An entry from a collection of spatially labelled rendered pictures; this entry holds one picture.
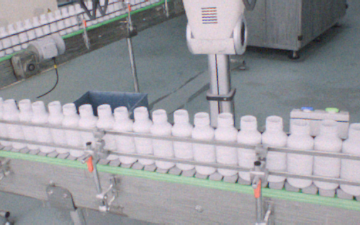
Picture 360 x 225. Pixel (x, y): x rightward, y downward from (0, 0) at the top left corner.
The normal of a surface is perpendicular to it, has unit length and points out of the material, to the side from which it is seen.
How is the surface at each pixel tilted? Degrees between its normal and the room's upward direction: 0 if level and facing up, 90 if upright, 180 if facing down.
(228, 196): 90
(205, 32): 90
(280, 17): 91
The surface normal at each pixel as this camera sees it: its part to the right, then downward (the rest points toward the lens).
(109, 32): 0.75, 0.20
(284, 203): -0.40, 0.42
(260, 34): -0.65, 0.40
